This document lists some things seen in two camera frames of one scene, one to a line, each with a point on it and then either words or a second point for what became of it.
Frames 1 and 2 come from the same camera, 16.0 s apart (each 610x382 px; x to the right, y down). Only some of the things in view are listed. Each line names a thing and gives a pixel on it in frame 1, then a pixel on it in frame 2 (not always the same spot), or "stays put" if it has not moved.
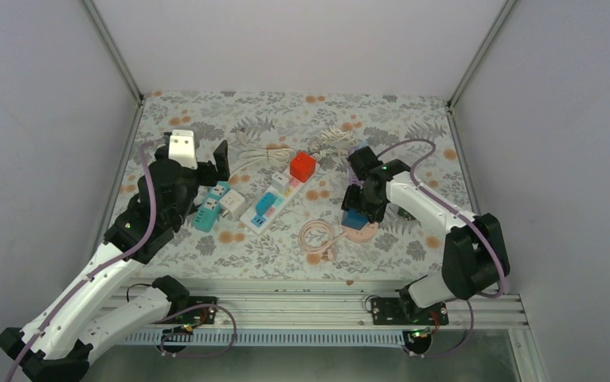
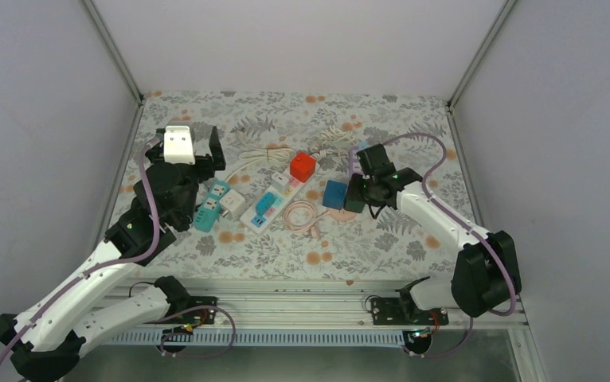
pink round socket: x=361 y=235 to x=342 y=215
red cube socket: x=302 y=166 stays put
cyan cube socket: x=264 y=204 stays put
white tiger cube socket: x=232 y=205 stays put
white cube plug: x=279 y=181 stays put
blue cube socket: x=354 y=219 to x=334 y=194
